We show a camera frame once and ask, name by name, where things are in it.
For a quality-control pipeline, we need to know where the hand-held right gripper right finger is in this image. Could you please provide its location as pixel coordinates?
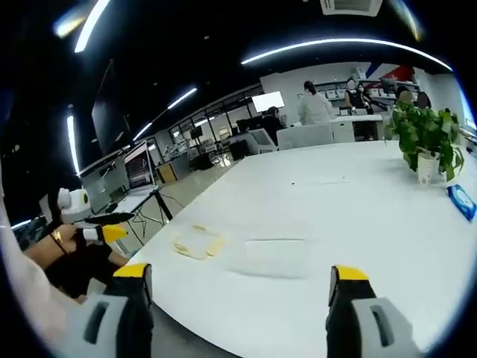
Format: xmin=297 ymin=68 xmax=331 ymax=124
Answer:
xmin=325 ymin=264 xmax=424 ymax=358

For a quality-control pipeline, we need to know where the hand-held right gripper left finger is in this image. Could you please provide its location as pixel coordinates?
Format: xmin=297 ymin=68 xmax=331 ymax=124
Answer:
xmin=63 ymin=262 xmax=154 ymax=358

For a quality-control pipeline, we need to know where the person's left hand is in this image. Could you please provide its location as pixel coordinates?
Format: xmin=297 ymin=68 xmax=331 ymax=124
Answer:
xmin=55 ymin=222 xmax=85 ymax=250

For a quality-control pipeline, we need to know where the person's black clothing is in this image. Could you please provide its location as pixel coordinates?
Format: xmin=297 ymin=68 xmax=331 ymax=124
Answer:
xmin=42 ymin=240 xmax=130 ymax=300

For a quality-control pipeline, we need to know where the black tripod stand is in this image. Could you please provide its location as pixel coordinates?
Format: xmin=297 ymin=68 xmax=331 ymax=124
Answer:
xmin=128 ymin=189 xmax=174 ymax=239

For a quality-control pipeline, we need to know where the cardboard box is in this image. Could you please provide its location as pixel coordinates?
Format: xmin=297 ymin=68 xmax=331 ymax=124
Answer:
xmin=155 ymin=163 xmax=178 ymax=184

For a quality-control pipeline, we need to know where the clear bag with yellow trim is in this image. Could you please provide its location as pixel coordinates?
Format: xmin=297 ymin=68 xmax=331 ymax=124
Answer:
xmin=170 ymin=223 xmax=225 ymax=261

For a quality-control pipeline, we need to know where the person's white clothing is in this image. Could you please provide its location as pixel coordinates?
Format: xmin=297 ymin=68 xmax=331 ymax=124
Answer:
xmin=0 ymin=212 xmax=81 ymax=346

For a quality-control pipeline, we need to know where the large black screen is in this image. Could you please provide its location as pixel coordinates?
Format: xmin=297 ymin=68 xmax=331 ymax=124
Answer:
xmin=90 ymin=58 xmax=132 ymax=158

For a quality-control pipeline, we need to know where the clear plastic sheet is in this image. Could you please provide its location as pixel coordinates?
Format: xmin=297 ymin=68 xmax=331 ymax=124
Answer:
xmin=226 ymin=222 xmax=311 ymax=280

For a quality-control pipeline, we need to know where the blue wet wipes packet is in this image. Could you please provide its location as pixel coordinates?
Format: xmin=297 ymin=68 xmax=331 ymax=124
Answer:
xmin=446 ymin=183 xmax=477 ymax=222

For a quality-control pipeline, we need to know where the green potted plant white pot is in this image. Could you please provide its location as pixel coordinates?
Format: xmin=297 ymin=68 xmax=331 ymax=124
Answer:
xmin=385 ymin=99 xmax=466 ymax=186

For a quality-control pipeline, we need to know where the white lit monitor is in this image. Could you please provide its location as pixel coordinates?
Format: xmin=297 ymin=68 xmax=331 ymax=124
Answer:
xmin=251 ymin=90 xmax=285 ymax=113

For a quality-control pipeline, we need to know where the long ceiling light strip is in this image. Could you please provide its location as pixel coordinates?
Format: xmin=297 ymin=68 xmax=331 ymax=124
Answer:
xmin=240 ymin=37 xmax=454 ymax=72

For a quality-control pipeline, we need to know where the ceiling air vent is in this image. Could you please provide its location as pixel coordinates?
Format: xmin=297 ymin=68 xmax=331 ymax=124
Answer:
xmin=319 ymin=0 xmax=384 ymax=16

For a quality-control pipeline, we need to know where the red and blue wall banner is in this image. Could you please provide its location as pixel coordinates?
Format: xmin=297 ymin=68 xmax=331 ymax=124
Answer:
xmin=366 ymin=63 xmax=415 ymax=81

